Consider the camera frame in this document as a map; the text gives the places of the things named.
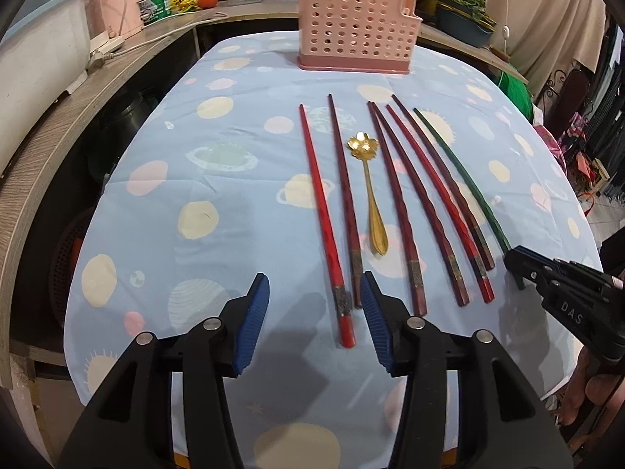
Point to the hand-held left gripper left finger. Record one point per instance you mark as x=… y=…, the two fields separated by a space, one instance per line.
x=251 y=322

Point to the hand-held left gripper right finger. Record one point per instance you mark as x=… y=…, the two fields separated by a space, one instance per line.
x=378 y=327

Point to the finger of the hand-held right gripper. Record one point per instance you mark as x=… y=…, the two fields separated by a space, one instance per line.
x=525 y=261

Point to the dark red chopstick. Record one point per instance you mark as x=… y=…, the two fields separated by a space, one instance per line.
x=483 y=254
x=420 y=205
x=344 y=195
x=394 y=205

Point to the green chopstick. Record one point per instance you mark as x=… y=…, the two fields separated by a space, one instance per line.
x=476 y=195

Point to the gold flower spoon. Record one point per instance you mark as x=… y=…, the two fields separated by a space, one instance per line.
x=378 y=239

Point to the bright red chopstick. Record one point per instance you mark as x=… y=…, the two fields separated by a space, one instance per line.
x=324 y=224

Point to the pink perforated utensil basket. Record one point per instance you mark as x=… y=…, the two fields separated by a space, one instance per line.
x=359 y=24

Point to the person's right hand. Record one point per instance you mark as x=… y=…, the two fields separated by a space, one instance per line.
x=600 y=393

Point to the blue dotted tablecloth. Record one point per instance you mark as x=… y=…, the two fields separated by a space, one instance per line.
x=219 y=254

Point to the pink floral cloth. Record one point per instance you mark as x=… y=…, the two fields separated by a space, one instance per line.
x=549 y=141

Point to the green cloth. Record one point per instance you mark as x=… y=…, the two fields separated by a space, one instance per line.
x=512 y=90

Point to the black metal chair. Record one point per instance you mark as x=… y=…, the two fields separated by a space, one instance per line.
x=569 y=93

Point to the dark perforated basket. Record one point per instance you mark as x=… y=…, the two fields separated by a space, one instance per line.
x=66 y=273

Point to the black pot under counter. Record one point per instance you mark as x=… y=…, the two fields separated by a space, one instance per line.
x=127 y=127

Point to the beige curtain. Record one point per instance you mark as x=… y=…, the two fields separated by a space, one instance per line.
x=542 y=19

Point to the dark blue planter with plants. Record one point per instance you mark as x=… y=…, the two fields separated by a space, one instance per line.
x=464 y=22

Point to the white power strip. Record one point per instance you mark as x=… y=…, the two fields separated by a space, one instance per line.
x=105 y=51

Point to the yellow snack packet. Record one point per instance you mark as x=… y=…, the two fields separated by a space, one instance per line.
x=183 y=0

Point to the green carton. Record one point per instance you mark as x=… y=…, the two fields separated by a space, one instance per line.
x=156 y=5

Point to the white bin with blue lid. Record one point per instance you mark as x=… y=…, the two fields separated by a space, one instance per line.
x=39 y=58

